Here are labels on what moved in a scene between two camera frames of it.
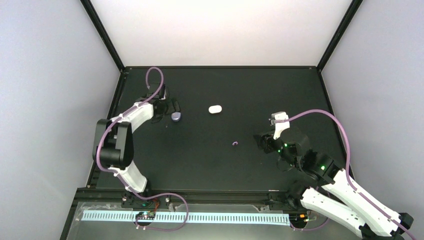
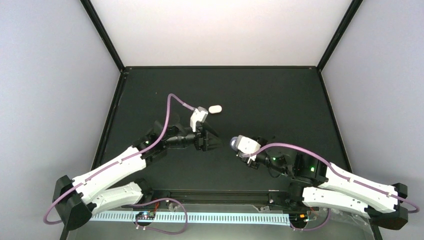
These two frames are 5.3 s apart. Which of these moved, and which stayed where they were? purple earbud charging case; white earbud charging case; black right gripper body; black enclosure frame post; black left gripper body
Moved: black left gripper body; black right gripper body; purple earbud charging case
Stayed: white earbud charging case; black enclosure frame post
